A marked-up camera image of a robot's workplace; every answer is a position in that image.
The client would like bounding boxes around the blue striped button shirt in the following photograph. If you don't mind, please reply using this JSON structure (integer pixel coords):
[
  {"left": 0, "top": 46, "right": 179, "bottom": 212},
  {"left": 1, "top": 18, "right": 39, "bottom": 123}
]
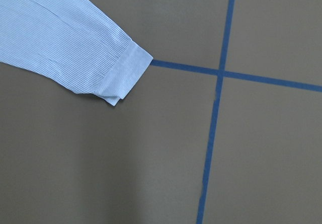
[{"left": 1, "top": 0, "right": 153, "bottom": 105}]

